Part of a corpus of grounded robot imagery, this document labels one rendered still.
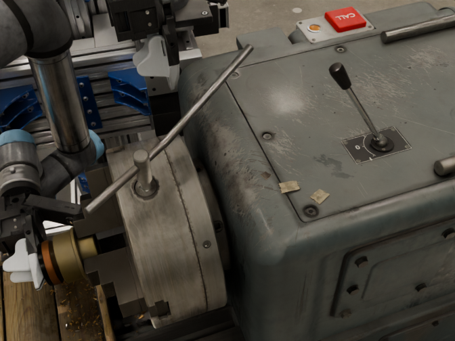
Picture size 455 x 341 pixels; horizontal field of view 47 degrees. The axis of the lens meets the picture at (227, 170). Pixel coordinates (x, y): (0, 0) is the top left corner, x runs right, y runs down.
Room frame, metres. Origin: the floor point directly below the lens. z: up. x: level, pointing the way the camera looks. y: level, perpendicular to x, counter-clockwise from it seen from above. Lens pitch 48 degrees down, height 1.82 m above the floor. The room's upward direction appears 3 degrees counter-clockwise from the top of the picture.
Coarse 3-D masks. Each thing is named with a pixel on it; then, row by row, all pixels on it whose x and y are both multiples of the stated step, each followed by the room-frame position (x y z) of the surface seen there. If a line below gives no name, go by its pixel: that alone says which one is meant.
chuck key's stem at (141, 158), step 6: (138, 150) 0.49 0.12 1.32; (144, 150) 0.49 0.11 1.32; (138, 156) 0.48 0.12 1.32; (144, 156) 0.48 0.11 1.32; (138, 162) 0.47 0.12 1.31; (144, 162) 0.47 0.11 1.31; (144, 168) 0.48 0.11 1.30; (150, 168) 0.49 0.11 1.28; (138, 174) 0.48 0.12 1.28; (144, 174) 0.48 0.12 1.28; (150, 174) 0.49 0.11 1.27; (138, 180) 0.48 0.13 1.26; (144, 180) 0.48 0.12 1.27; (150, 180) 0.49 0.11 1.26; (144, 186) 0.49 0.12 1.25; (150, 186) 0.50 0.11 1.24
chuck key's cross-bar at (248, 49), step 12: (252, 48) 0.64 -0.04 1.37; (240, 60) 0.63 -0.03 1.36; (228, 72) 0.61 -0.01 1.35; (216, 84) 0.59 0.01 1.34; (204, 96) 0.58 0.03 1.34; (192, 108) 0.56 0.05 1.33; (180, 120) 0.54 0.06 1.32; (168, 144) 0.52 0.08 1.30; (132, 168) 0.47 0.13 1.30; (120, 180) 0.46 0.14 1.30; (108, 192) 0.44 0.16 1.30; (96, 204) 0.42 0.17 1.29
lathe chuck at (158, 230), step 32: (128, 160) 0.55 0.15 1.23; (160, 160) 0.55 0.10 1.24; (128, 192) 0.49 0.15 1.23; (160, 192) 0.49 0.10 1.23; (128, 224) 0.44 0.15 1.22; (160, 224) 0.44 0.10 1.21; (160, 256) 0.41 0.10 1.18; (192, 256) 0.41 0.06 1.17; (160, 288) 0.38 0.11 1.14; (192, 288) 0.39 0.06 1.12; (160, 320) 0.37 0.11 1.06
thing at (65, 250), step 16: (48, 240) 0.50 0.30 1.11; (64, 240) 0.49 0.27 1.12; (80, 240) 0.49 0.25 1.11; (96, 240) 0.52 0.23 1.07; (48, 256) 0.46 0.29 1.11; (64, 256) 0.46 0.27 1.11; (80, 256) 0.46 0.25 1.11; (48, 272) 0.44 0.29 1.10; (64, 272) 0.44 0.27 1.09; (80, 272) 0.45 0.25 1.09
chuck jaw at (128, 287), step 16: (96, 256) 0.46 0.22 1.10; (112, 256) 0.46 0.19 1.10; (128, 256) 0.46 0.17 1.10; (96, 272) 0.44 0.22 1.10; (112, 272) 0.43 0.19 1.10; (128, 272) 0.43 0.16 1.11; (112, 288) 0.41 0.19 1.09; (128, 288) 0.40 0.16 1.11; (128, 304) 0.38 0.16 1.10; (144, 304) 0.38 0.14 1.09; (160, 304) 0.38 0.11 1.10
